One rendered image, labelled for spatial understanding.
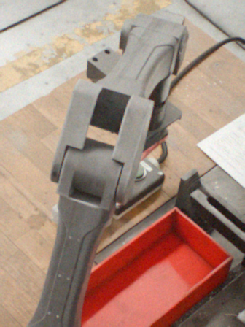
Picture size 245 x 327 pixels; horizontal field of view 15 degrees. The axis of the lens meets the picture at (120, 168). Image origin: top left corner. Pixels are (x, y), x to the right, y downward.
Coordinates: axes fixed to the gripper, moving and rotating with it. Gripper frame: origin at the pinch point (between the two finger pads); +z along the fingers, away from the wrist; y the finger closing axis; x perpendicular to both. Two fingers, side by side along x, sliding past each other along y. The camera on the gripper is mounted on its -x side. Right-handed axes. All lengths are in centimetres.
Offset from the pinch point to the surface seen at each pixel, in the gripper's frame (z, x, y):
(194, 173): -2.0, 8.9, -2.8
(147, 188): 4.2, 3.5, 0.8
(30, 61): 98, -99, -63
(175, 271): 6.3, 16.2, 7.2
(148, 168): 3.9, 0.9, -1.8
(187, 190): -0.6, 9.8, -0.7
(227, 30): 99, -70, -122
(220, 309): 6.8, 25.0, 6.7
